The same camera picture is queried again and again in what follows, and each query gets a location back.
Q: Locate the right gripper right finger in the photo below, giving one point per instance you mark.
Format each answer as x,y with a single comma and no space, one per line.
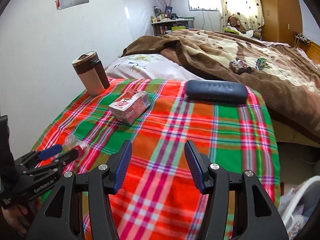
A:
255,215

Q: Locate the wooden wardrobe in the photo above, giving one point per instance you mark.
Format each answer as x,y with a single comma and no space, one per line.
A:
283,20

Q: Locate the heart patterned curtain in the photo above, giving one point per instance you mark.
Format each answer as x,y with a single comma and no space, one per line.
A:
249,12

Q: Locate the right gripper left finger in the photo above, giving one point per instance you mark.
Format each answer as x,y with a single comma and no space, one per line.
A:
60,216

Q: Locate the white floral pillow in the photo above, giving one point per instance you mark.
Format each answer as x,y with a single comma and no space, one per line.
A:
148,66

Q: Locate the wooden headboard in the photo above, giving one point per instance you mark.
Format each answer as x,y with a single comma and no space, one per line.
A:
309,47

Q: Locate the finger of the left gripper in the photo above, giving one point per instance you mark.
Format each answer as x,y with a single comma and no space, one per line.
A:
62,158
48,152

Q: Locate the green small box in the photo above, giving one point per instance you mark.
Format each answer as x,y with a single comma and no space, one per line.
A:
260,63

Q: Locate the pink small carton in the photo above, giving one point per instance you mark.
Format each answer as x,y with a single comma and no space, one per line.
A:
130,105

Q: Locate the teddy bear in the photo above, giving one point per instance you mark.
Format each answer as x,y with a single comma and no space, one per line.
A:
235,22

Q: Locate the clear plastic cup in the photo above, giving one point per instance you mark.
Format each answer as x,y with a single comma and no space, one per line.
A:
72,142

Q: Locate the brown fleece bed blanket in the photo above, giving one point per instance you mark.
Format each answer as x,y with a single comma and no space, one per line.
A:
289,83

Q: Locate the white trash bin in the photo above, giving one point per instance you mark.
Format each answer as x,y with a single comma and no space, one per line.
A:
299,210

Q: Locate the brown beige lidded mug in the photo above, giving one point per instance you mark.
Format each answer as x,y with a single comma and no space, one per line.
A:
91,72

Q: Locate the cluttered shelf desk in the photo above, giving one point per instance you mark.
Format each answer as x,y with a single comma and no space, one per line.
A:
163,23

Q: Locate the plaid red green blanket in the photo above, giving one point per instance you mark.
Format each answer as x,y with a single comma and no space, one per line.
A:
158,199

